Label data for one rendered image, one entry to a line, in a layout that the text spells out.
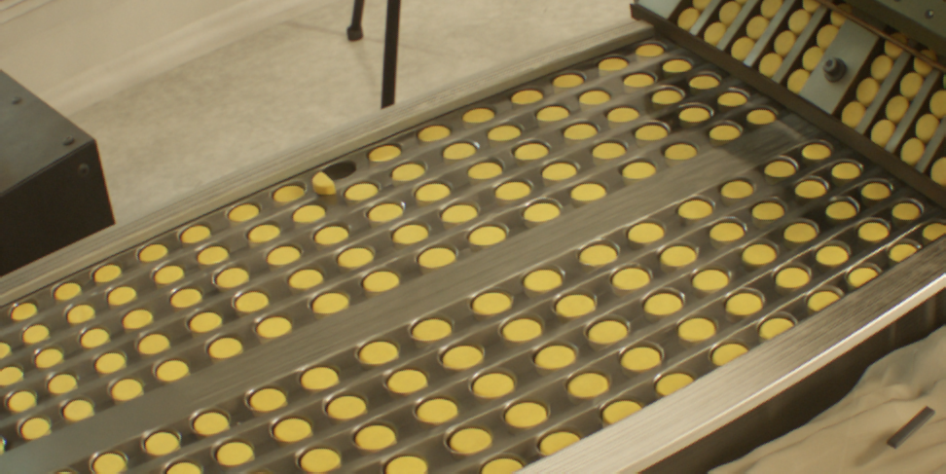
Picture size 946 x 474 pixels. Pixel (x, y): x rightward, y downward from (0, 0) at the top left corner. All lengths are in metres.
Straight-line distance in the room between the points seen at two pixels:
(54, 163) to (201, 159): 1.68
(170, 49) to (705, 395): 2.64
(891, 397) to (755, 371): 0.06
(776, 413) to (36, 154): 0.64
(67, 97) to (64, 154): 2.01
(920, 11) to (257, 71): 2.43
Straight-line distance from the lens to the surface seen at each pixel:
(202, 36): 3.06
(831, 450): 0.38
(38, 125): 1.03
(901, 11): 0.53
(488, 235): 0.52
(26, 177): 0.97
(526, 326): 0.48
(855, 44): 0.57
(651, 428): 0.43
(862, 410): 0.40
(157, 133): 2.77
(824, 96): 0.57
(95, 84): 3.00
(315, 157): 0.57
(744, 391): 0.44
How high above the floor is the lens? 1.23
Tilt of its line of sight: 32 degrees down
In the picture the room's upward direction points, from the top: 8 degrees counter-clockwise
